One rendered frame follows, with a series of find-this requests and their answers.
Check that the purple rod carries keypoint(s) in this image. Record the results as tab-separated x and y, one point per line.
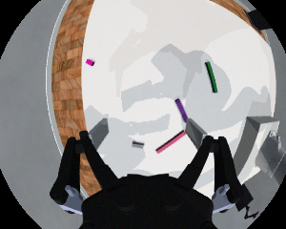
181	109

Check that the small magenta block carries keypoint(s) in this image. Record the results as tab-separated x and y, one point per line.
90	62

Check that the green rod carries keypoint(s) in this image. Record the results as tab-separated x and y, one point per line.
212	77

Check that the pink rod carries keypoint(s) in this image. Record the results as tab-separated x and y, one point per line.
170	142

